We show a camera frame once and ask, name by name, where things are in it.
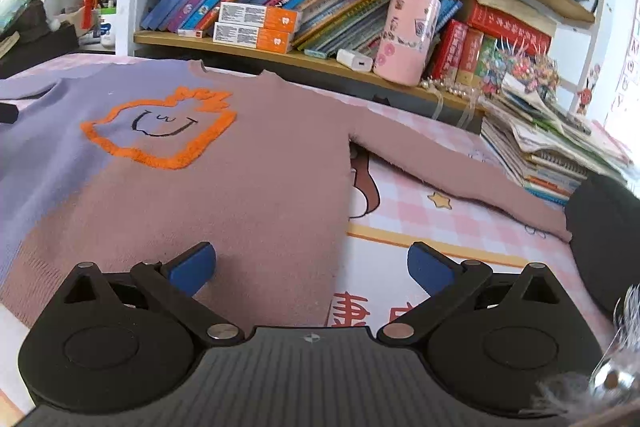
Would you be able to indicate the small teal eraser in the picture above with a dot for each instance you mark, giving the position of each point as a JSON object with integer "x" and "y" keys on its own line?
{"x": 316, "y": 53}

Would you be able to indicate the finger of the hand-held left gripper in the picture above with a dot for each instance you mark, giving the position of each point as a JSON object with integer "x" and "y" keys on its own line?
{"x": 5, "y": 113}

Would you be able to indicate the silver bell with white fluff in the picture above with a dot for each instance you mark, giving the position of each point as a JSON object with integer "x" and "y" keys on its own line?
{"x": 607, "y": 379}

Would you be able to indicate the pink cylindrical tin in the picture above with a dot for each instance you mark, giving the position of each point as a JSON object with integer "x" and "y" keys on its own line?
{"x": 405, "y": 37}

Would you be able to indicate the pearl bead strand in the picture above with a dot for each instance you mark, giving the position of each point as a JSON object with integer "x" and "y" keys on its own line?
{"x": 450, "y": 86}

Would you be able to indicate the red cartoon wall sticker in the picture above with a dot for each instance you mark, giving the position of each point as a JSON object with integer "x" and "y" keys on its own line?
{"x": 586, "y": 94}

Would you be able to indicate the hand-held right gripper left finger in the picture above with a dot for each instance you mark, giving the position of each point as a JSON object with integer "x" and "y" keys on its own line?
{"x": 192, "y": 267}

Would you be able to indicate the thick red book lying flat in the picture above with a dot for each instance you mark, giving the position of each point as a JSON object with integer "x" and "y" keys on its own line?
{"x": 505, "y": 27}

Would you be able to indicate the orange and white box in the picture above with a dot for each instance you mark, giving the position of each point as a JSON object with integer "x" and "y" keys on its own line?
{"x": 260, "y": 16}
{"x": 250, "y": 38}

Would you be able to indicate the white bottle with blue label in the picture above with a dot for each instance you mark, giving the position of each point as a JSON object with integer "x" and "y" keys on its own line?
{"x": 107, "y": 32}

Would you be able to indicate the thick red upright book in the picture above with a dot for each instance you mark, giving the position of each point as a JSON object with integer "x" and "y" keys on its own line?
{"x": 470, "y": 57}
{"x": 447, "y": 49}

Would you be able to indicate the thick green upright book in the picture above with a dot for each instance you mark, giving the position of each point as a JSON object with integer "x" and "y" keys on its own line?
{"x": 485, "y": 64}

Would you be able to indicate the colourful bead ornament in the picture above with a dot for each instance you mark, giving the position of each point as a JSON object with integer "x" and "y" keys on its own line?
{"x": 525, "y": 67}

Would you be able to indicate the dark cloth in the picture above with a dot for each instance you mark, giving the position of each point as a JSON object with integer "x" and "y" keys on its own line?
{"x": 605, "y": 247}

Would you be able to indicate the dark bag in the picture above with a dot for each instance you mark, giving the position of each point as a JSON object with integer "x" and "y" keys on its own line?
{"x": 35, "y": 42}

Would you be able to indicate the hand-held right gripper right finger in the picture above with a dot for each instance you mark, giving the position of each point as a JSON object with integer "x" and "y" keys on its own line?
{"x": 430, "y": 267}

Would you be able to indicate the stack of notebooks and booklets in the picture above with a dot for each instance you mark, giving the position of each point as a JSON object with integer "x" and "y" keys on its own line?
{"x": 545, "y": 142}

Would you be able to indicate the clear ribbon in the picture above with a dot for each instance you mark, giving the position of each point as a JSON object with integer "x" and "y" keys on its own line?
{"x": 450, "y": 107}

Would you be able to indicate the white and wooden bookshelf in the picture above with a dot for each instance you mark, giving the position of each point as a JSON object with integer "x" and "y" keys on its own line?
{"x": 320, "y": 62}

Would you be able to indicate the wall poster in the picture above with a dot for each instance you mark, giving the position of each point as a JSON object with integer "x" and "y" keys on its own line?
{"x": 627, "y": 57}

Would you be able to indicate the purple and pink sweater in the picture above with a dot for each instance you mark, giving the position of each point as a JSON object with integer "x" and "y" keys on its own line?
{"x": 225, "y": 197}

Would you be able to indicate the white charger plug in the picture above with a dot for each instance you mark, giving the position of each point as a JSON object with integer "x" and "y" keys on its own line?
{"x": 355, "y": 59}

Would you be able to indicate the pink checked cartoon desk mat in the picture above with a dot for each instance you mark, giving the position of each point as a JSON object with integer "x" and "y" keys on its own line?
{"x": 425, "y": 232}

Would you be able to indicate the red tassel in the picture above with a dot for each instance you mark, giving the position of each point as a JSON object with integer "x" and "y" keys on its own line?
{"x": 87, "y": 2}

